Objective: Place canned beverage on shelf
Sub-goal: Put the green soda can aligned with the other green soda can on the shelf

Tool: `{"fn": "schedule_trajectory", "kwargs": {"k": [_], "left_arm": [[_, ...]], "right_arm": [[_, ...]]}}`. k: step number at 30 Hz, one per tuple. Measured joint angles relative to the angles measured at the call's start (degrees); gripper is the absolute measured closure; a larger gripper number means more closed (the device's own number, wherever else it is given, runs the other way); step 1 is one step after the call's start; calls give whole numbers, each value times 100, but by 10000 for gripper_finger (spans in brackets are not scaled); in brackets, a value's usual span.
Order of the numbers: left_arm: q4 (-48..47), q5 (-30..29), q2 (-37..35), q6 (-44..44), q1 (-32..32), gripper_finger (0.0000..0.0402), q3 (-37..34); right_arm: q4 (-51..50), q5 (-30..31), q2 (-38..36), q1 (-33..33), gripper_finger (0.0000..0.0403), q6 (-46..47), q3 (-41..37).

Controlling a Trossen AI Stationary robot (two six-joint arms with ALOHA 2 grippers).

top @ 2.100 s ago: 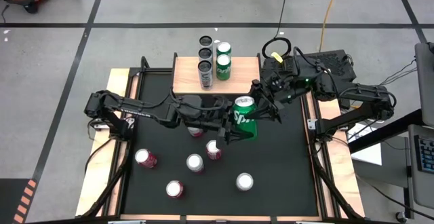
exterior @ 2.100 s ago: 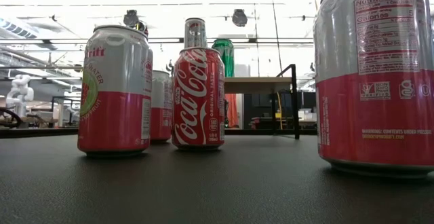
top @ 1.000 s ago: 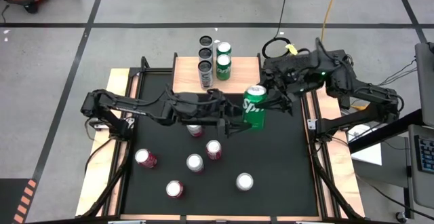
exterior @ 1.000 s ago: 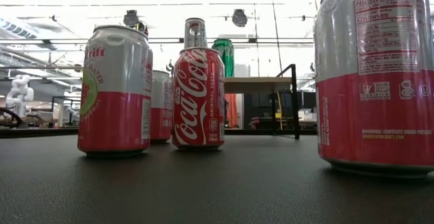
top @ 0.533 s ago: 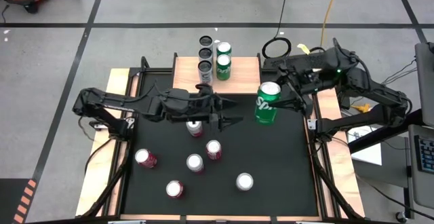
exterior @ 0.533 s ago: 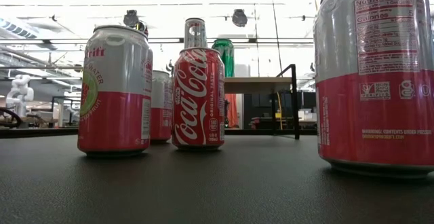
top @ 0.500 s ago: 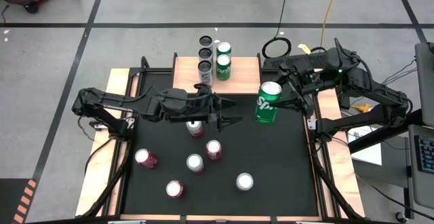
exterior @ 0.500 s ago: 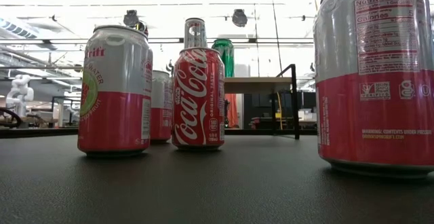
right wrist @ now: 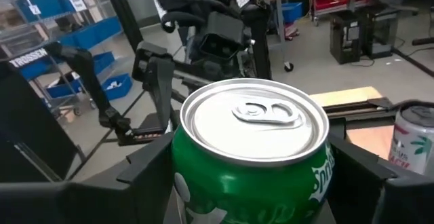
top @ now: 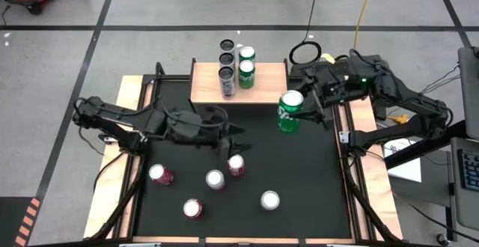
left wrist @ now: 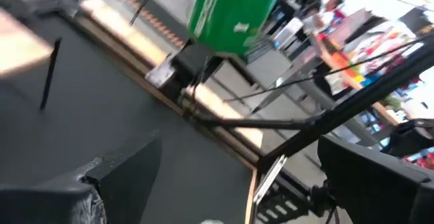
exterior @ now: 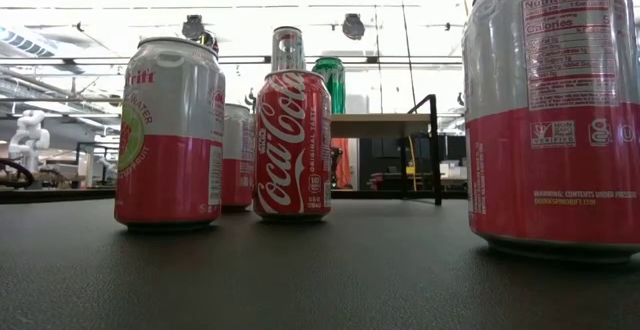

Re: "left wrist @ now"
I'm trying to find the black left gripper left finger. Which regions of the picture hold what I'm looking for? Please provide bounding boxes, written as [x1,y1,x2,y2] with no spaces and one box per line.
[0,130,163,224]

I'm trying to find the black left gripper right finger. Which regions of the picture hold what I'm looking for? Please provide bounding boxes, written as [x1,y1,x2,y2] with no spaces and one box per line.
[317,134,434,224]

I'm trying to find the green Sprite can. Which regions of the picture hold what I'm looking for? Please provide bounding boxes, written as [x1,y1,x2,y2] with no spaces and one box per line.
[185,0,289,57]

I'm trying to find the wooden shelf with black legs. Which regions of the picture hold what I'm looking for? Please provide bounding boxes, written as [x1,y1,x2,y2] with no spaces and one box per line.
[0,8,63,112]

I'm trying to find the black box white labels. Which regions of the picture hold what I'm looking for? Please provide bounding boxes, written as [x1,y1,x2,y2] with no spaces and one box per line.
[252,179,313,224]

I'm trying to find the silver aluminium bar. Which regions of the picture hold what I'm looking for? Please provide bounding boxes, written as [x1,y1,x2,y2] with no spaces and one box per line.
[252,154,288,205]

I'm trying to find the colourful printed banner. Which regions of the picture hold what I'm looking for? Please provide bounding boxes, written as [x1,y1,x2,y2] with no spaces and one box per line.
[321,20,425,96]

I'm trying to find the person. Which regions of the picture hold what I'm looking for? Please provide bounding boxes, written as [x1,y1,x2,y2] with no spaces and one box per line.
[303,0,347,37]

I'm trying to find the black hazard-edged floor mat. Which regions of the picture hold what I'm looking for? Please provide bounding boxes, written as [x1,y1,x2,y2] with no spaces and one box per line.
[113,0,191,48]

